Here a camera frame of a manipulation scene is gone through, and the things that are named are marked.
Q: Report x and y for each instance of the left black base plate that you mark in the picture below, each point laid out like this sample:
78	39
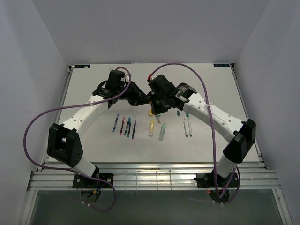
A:
82	182

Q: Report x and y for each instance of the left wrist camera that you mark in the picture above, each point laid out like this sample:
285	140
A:
116	80

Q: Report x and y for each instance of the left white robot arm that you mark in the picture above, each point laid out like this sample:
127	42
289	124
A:
64	142

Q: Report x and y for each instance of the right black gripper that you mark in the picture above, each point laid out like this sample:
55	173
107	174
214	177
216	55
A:
156	109

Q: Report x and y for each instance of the dark green marker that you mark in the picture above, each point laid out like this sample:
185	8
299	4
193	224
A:
185	129

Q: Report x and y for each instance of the left blue corner label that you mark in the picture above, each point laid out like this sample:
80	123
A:
81	66

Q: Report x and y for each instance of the red pen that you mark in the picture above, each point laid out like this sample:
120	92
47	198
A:
122	125

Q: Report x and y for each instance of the yellow capped white marker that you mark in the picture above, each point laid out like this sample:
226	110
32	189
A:
157	118

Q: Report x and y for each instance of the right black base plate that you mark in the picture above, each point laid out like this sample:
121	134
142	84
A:
206	180

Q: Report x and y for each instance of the aluminium frame rail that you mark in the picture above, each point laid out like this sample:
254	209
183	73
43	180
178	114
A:
156	177

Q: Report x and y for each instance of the yellow highlighter body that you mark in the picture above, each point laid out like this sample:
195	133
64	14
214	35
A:
151	128

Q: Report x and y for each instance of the green pen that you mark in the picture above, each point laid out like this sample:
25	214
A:
127	124

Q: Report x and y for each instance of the green capped white marker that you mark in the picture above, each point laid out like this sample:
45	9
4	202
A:
190	128

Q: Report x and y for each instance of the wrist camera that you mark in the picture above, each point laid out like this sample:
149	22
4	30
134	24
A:
160	85
116	80

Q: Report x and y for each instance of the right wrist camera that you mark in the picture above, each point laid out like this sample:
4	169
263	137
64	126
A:
160	85

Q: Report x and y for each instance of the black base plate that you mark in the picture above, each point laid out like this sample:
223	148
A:
82	182
206	180

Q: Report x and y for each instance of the right blue corner label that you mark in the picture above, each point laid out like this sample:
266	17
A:
221	65

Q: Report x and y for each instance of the dark blue pen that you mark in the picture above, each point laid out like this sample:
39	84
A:
129	127

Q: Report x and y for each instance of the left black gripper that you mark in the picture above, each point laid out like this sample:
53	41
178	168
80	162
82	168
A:
138	97

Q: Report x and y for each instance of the blue corner label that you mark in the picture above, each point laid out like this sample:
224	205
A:
221	65
81	66

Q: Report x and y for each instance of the light green highlighter body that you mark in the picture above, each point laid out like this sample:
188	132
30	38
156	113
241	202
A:
162	132

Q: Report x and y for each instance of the purple pen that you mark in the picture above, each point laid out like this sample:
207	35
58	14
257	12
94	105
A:
134	127

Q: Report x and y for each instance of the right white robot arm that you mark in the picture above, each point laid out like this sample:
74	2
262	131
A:
239	134

